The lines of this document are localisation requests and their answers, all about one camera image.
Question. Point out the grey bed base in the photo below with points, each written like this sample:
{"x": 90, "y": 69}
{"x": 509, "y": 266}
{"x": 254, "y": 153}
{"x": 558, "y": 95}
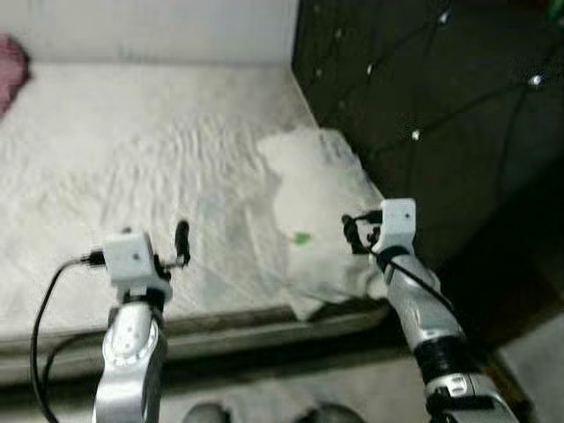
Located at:
{"x": 247, "y": 342}

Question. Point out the white quilted mattress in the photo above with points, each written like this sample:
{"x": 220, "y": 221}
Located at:
{"x": 159, "y": 159}

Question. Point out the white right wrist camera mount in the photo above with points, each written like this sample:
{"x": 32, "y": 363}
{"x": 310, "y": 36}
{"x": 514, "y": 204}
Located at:
{"x": 398, "y": 225}

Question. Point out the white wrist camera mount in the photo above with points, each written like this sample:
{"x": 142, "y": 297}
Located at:
{"x": 132, "y": 260}
{"x": 398, "y": 225}

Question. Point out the grey robot leg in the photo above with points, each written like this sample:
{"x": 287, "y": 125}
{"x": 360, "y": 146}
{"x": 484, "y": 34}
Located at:
{"x": 205, "y": 412}
{"x": 330, "y": 412}

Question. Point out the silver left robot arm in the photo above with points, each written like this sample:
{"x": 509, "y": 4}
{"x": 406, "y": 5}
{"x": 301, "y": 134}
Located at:
{"x": 132, "y": 352}

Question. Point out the purple blanket with cartoon print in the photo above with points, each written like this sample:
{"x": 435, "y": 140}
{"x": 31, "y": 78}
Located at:
{"x": 11, "y": 70}

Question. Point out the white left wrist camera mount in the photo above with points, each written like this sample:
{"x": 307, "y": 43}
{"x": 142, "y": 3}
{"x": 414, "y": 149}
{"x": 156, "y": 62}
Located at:
{"x": 132, "y": 260}

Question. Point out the white pillow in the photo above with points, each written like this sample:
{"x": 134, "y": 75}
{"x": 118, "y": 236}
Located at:
{"x": 317, "y": 194}

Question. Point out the dark tufted headboard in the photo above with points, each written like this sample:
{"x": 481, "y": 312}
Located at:
{"x": 441, "y": 106}

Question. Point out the grey left robot leg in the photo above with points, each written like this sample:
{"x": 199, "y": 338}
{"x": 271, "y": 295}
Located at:
{"x": 205, "y": 412}

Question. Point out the grey right robot leg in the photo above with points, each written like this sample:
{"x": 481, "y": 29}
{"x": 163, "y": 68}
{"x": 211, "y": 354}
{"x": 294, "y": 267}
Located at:
{"x": 330, "y": 412}

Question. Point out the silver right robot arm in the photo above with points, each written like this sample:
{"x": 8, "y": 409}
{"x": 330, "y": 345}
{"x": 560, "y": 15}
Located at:
{"x": 423, "y": 308}

